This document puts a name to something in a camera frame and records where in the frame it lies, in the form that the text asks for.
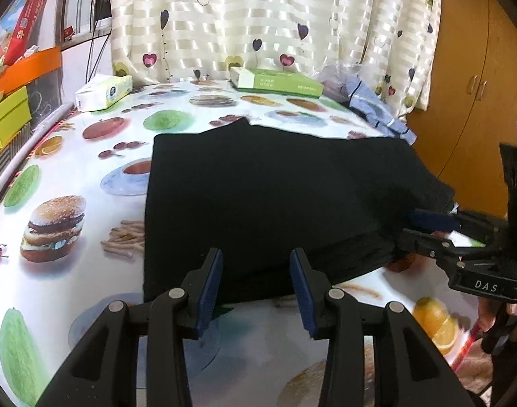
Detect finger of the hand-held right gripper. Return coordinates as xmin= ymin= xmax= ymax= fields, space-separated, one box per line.
xmin=394 ymin=227 xmax=469 ymax=273
xmin=409 ymin=209 xmax=511 ymax=247

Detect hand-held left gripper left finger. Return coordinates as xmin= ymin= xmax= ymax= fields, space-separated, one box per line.
xmin=35 ymin=247 xmax=224 ymax=407

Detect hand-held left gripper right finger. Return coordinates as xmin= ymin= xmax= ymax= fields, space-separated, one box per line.
xmin=289 ymin=248 xmax=475 ymax=407

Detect black pants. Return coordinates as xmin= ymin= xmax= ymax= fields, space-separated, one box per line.
xmin=142 ymin=118 xmax=456 ymax=306

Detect person's right hand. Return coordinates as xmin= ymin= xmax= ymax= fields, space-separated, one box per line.
xmin=477 ymin=294 xmax=517 ymax=335

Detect blue checked garment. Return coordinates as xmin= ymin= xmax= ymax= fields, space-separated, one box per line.
xmin=339 ymin=74 xmax=417 ymax=145

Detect wooden wardrobe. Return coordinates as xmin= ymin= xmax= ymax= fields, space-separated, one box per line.
xmin=405 ymin=0 xmax=517 ymax=221

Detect food print tablecloth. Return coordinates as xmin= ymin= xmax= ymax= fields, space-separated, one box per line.
xmin=0 ymin=78 xmax=488 ymax=407

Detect clear plastic bag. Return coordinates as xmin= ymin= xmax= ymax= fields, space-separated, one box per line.
xmin=315 ymin=63 xmax=365 ymax=94

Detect green flat box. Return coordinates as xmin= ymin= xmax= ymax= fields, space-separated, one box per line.
xmin=228 ymin=66 xmax=325 ymax=97

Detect white tissue pack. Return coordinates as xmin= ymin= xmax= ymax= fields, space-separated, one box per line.
xmin=74 ymin=74 xmax=134 ymax=113

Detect white rolled tube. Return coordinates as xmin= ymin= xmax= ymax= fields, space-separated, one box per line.
xmin=0 ymin=102 xmax=74 ymax=210

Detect black white striped box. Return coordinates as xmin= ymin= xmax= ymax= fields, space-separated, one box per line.
xmin=0 ymin=123 xmax=34 ymax=187

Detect yellow-green box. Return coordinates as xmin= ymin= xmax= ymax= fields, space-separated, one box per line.
xmin=0 ymin=86 xmax=32 ymax=157

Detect heart print striped curtain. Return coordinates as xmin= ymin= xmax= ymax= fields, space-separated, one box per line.
xmin=110 ymin=0 xmax=441 ymax=115

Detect orange lidded dark box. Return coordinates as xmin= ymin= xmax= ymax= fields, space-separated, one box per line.
xmin=0 ymin=46 xmax=64 ymax=123

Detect red printed carton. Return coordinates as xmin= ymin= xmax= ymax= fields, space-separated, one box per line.
xmin=0 ymin=0 xmax=51 ymax=75

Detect window frame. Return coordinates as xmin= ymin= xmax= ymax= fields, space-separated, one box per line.
xmin=57 ymin=0 xmax=115 ymax=47

